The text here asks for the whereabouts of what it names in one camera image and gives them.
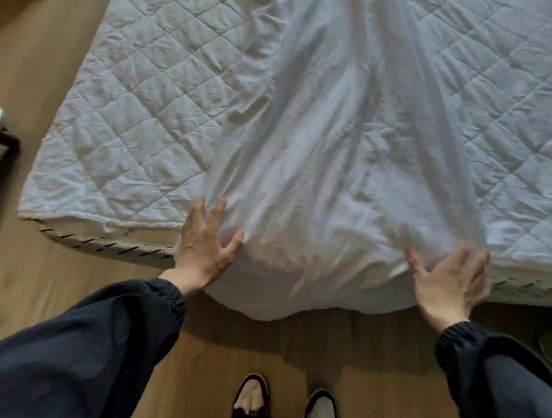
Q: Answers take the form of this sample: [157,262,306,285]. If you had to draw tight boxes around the person's left hand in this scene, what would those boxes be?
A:
[156,191,249,305]

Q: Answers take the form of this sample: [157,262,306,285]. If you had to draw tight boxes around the person's right hand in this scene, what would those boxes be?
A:
[396,237,494,339]

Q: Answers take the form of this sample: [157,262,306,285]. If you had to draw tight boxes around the white duvet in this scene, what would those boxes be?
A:
[166,0,515,344]

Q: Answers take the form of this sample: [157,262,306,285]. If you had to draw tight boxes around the person's left forearm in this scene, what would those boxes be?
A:
[0,261,190,418]

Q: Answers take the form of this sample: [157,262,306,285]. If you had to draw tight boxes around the person's right forearm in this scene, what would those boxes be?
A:
[428,317,552,418]

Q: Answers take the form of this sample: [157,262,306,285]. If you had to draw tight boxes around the person's left shoe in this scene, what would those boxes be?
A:
[232,371,273,418]

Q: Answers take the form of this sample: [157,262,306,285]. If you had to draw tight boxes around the person's shoe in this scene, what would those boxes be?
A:
[303,387,342,418]
[232,371,273,418]

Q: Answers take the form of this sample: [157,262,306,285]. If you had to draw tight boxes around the person's right shoe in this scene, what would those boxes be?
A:
[303,387,342,418]

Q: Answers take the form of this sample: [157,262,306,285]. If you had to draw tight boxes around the quilted white mattress pad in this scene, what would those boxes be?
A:
[17,0,552,275]

